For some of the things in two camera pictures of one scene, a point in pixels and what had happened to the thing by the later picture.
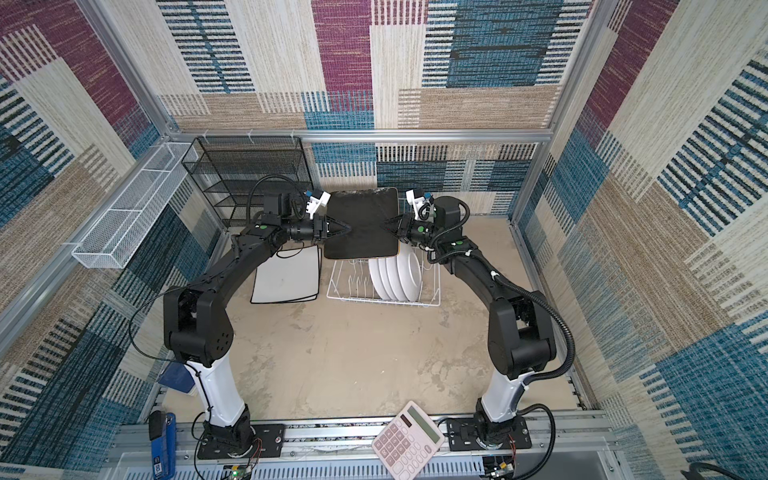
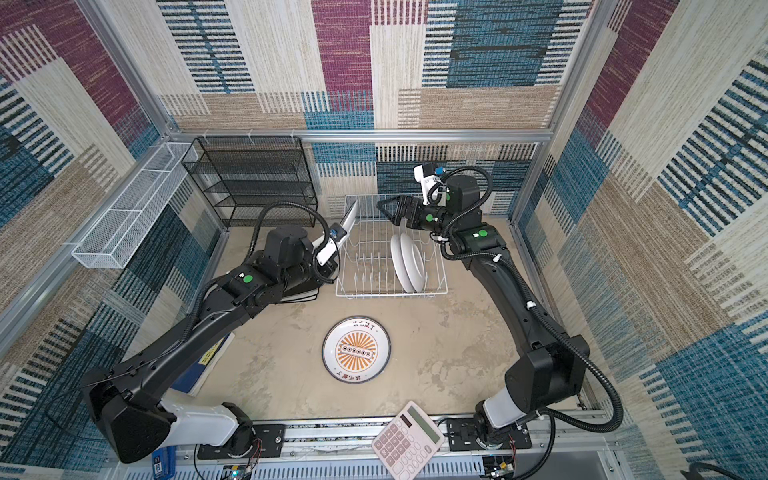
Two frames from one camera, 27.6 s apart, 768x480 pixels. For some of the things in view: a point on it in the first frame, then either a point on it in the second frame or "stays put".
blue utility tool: (164, 450) stays put
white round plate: (396, 280) → (399, 262)
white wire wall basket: (121, 232) stays put
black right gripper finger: (392, 225) → (393, 208)
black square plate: (366, 212) → (301, 292)
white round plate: (376, 277) → (356, 349)
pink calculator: (409, 444) stays put
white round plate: (384, 275) → (349, 218)
